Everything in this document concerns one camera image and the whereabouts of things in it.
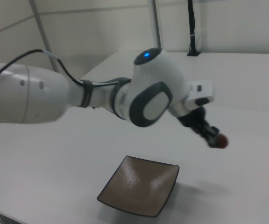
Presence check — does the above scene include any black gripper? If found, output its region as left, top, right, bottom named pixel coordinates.
left=177, top=106, right=220, bottom=148

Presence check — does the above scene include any small round reddish-brown food item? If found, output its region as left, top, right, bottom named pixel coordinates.
left=213, top=133, right=229, bottom=149

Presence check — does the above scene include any square brown ceramic plate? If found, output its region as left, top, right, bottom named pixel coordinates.
left=97, top=155, right=180, bottom=218

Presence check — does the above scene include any black pole with base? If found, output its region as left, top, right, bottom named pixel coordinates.
left=186, top=0, right=202, bottom=57

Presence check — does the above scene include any silver vertical frame post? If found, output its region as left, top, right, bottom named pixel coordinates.
left=29, top=0, right=58, bottom=73
left=148, top=0, right=164, bottom=51

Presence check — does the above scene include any black strap around arm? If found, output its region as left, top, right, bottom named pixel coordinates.
left=79, top=79, right=96, bottom=108

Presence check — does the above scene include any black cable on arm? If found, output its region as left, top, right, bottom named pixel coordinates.
left=0, top=49, right=130, bottom=91

